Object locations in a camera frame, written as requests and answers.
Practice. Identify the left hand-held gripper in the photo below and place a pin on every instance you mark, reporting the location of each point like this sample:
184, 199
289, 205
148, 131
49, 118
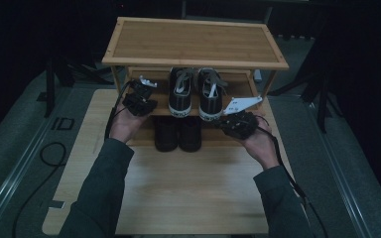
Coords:
140, 102

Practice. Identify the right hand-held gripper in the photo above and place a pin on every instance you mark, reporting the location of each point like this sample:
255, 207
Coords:
239, 125

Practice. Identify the black white-laced sneaker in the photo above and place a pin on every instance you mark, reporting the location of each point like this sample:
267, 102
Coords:
180, 99
210, 102

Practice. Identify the black lace-up shoe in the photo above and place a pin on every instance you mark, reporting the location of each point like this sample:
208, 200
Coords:
166, 135
190, 135

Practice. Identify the wooden shoe rack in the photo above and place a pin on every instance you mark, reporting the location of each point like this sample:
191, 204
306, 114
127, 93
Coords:
191, 41

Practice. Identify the person's left hand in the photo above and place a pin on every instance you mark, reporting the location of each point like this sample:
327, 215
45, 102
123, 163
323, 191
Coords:
124, 127

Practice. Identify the person's right hand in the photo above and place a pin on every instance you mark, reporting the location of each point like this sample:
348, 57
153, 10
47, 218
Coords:
263, 145

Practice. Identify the black metal stand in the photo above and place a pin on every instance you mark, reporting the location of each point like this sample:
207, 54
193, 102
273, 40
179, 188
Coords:
323, 105
50, 89

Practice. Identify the metal floor rail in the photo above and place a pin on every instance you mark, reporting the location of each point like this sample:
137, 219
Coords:
13, 185
344, 185

